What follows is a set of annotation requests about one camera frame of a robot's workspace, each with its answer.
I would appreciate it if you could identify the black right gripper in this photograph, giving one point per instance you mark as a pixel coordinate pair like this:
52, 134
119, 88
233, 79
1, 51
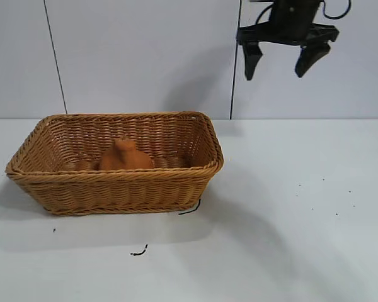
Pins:
291, 22

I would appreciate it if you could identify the woven wicker rectangular basket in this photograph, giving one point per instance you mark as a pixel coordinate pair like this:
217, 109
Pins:
113, 188

